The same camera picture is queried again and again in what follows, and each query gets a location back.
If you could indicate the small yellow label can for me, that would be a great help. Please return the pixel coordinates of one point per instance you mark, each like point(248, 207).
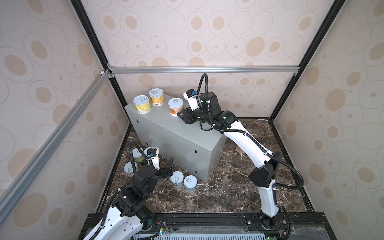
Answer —
point(157, 97)

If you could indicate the grey metal cabinet box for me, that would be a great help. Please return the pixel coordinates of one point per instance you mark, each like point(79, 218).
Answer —
point(192, 149)

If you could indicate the pink label can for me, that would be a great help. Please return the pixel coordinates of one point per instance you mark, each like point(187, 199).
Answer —
point(176, 105)

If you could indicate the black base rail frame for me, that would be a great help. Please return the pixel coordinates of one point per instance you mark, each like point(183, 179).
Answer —
point(209, 226)

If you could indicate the aluminium left side rail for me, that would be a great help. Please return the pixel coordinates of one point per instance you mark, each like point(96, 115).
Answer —
point(30, 172)

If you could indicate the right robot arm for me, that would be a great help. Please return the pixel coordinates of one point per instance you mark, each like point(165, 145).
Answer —
point(204, 108)

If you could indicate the blue label can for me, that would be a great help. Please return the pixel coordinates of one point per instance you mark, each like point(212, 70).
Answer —
point(190, 183)
point(177, 179)

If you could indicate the tall yellow label can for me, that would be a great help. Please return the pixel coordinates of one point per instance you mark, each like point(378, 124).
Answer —
point(142, 104)

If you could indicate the black left corner post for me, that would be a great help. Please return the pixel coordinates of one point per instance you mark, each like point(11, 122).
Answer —
point(96, 44)

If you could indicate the black right corner post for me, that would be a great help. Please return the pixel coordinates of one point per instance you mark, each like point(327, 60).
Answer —
point(319, 36)

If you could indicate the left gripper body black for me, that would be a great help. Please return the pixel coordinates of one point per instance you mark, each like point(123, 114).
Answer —
point(162, 172)

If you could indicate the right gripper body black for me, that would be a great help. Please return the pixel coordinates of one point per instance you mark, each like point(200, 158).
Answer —
point(192, 116)

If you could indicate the horizontal aluminium back rail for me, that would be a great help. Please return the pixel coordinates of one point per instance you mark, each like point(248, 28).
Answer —
point(212, 69)

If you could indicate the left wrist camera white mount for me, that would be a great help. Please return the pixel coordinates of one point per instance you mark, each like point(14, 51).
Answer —
point(153, 154)

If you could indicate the green can behind cabinet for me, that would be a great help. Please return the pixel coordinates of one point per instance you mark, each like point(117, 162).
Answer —
point(138, 157)

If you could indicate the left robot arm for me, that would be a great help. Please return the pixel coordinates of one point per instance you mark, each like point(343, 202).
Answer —
point(127, 214)

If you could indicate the black corner post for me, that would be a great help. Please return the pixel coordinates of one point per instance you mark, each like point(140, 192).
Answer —
point(319, 36)
point(96, 44)

